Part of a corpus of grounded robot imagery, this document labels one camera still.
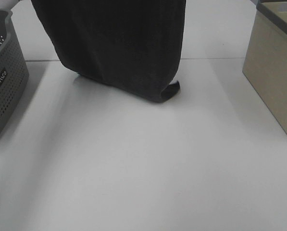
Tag grey perforated plastic basket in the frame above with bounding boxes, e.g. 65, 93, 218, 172
0, 9, 29, 134

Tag beige fabric storage box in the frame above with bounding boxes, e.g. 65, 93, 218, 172
242, 0, 287, 134

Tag dark navy towel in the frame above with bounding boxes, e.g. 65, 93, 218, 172
32, 0, 186, 103

